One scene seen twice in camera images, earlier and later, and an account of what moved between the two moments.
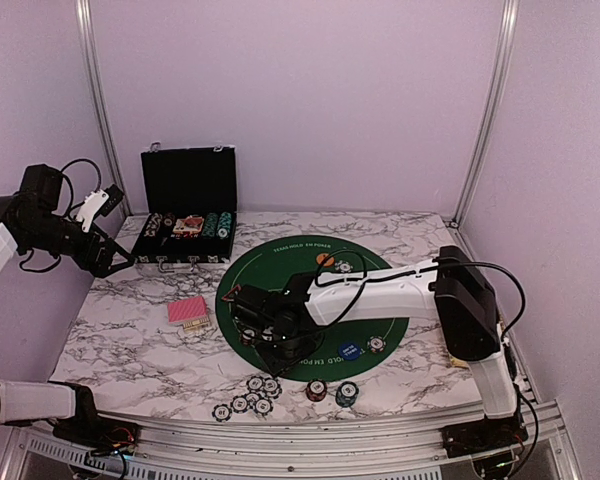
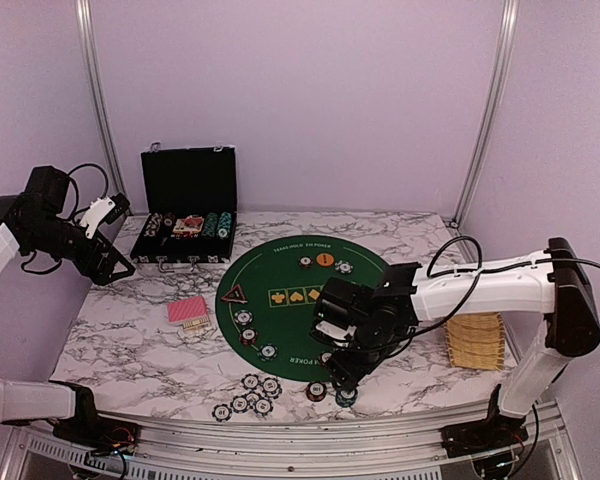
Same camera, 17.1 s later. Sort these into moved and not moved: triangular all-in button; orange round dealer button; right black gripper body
Moved: right black gripper body
Not moved: triangular all-in button; orange round dealer button
